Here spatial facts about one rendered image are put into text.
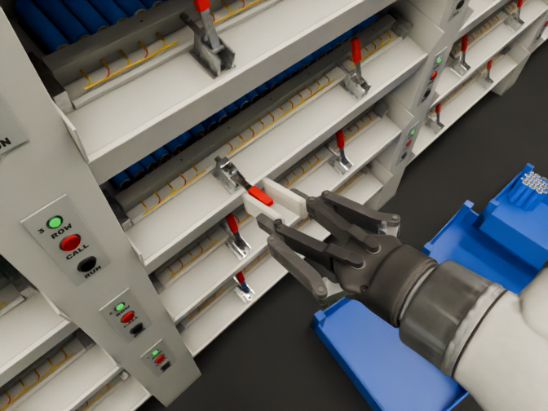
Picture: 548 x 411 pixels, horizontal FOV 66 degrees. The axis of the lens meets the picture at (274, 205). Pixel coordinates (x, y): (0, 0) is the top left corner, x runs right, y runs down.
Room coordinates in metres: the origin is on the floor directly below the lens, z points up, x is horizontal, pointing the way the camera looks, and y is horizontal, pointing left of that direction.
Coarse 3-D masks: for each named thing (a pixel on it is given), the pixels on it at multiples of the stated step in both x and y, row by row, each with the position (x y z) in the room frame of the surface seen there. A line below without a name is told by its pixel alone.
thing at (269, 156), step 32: (416, 32) 0.68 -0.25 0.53; (384, 64) 0.61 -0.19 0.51; (416, 64) 0.63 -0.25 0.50; (320, 96) 0.53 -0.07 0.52; (256, 128) 0.45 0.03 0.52; (288, 128) 0.46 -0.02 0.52; (320, 128) 0.47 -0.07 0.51; (256, 160) 0.40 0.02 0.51; (288, 160) 0.41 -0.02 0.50; (160, 192) 0.33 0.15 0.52; (192, 192) 0.34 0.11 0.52; (224, 192) 0.34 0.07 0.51; (128, 224) 0.28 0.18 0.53; (160, 224) 0.29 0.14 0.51; (192, 224) 0.29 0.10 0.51; (160, 256) 0.25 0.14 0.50
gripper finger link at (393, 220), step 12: (324, 192) 0.30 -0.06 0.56; (336, 204) 0.29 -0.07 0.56; (348, 204) 0.28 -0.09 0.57; (360, 204) 0.28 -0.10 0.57; (348, 216) 0.27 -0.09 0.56; (360, 216) 0.26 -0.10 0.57; (372, 216) 0.26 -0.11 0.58; (384, 216) 0.26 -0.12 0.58; (396, 216) 0.25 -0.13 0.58; (372, 228) 0.25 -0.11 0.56
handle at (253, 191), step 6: (234, 174) 0.36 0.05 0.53; (234, 180) 0.35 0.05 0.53; (240, 180) 0.35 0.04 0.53; (246, 186) 0.34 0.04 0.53; (252, 186) 0.34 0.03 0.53; (252, 192) 0.32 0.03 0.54; (258, 192) 0.32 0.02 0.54; (258, 198) 0.31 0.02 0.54; (264, 198) 0.31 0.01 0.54; (270, 198) 0.31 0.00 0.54; (264, 204) 0.31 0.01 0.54; (270, 204) 0.31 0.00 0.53
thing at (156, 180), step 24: (384, 24) 0.67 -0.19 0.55; (336, 48) 0.60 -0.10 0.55; (360, 48) 0.63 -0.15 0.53; (312, 72) 0.55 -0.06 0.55; (264, 96) 0.49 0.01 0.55; (288, 96) 0.50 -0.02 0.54; (240, 120) 0.44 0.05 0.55; (192, 144) 0.39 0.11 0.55; (216, 144) 0.40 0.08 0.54; (168, 168) 0.35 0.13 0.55; (120, 192) 0.31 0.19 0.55; (144, 192) 0.32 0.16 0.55
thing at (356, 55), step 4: (352, 40) 0.56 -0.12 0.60; (356, 40) 0.56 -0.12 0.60; (352, 44) 0.56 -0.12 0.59; (356, 44) 0.56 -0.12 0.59; (352, 48) 0.55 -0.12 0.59; (356, 48) 0.55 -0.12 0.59; (352, 52) 0.55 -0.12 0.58; (356, 52) 0.55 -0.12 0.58; (352, 56) 0.55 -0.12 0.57; (356, 56) 0.55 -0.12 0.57; (360, 56) 0.56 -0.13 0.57; (356, 60) 0.55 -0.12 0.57; (356, 64) 0.55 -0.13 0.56; (356, 68) 0.55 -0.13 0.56; (360, 68) 0.55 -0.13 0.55; (356, 72) 0.55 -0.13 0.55; (360, 72) 0.55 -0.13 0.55; (356, 76) 0.54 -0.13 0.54; (360, 76) 0.55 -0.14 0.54; (356, 80) 0.54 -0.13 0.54; (360, 80) 0.55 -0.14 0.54
